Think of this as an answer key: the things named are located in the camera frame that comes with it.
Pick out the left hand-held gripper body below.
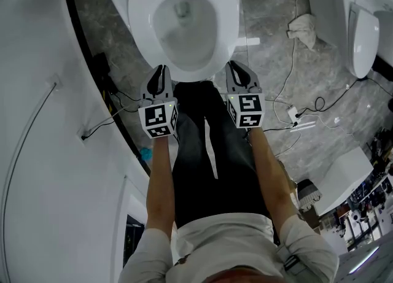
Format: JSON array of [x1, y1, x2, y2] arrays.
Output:
[[137, 96, 180, 140]]

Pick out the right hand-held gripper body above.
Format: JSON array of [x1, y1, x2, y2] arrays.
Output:
[[225, 86, 267, 130]]

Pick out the white toilet with seat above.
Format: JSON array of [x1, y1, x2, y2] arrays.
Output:
[[125, 0, 241, 76]]

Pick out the person's left forearm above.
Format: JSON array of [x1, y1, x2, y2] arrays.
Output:
[[146, 136, 178, 239]]

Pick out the person's right forearm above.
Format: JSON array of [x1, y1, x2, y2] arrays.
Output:
[[247, 126, 303, 238]]

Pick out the white toilet bowl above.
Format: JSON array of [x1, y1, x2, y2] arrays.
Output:
[[104, 0, 242, 83]]

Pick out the white toilet with chrome lever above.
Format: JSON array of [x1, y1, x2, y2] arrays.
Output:
[[305, 0, 393, 80]]

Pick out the blue scrubbing sponge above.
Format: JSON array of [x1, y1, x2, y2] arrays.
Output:
[[139, 146, 154, 162]]

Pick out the white power strip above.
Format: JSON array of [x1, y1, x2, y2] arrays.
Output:
[[287, 106, 303, 125]]

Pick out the black power adapter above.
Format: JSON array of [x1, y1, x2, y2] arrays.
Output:
[[93, 51, 111, 76]]

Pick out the person's black trousers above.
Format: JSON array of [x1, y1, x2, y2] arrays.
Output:
[[171, 79, 274, 229]]

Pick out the white crumpled cloth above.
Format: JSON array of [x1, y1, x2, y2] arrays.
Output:
[[287, 14, 317, 50]]

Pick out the large white box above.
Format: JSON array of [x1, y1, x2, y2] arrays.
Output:
[[317, 146, 375, 217]]

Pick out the person's white shirt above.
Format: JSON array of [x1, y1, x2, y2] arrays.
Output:
[[118, 212, 340, 283]]

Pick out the person's head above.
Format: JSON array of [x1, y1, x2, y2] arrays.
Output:
[[202, 265, 286, 283]]

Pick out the thin white cable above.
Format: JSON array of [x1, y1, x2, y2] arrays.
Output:
[[271, 0, 309, 123]]

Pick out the black wall plug cable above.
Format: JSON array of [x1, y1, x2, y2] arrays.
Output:
[[80, 103, 145, 141]]

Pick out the black looped cable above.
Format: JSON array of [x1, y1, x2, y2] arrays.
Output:
[[294, 77, 393, 123]]

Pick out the thin grey wall cable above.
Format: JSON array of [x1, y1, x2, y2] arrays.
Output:
[[0, 82, 58, 283]]

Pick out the grey shoulder strap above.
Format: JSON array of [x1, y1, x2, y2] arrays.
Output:
[[276, 243, 303, 276]]

